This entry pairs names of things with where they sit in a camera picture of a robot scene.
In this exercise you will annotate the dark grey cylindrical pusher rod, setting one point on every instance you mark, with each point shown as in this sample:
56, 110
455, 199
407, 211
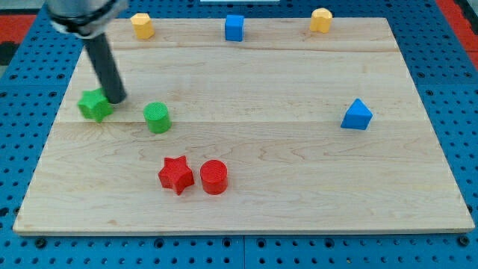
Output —
101, 57

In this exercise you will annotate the green cylinder block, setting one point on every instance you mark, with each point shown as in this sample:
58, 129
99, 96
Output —
157, 117

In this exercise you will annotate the green star block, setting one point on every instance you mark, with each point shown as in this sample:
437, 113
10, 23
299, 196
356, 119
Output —
94, 105

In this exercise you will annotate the yellow hexagon block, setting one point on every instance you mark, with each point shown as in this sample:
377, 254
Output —
142, 25

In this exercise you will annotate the red star block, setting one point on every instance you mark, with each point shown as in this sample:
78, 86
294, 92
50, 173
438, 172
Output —
176, 174

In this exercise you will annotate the blue cube block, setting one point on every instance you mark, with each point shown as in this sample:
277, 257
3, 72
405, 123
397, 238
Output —
234, 28

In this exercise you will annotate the red cylinder block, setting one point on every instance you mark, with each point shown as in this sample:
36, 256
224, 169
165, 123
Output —
213, 174

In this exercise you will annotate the light wooden board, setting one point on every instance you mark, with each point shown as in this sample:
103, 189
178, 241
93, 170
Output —
270, 108

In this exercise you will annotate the yellow heart block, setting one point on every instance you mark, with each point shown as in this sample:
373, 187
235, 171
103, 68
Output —
321, 20

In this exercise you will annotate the blue triangle block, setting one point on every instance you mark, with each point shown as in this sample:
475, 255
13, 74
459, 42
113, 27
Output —
357, 116

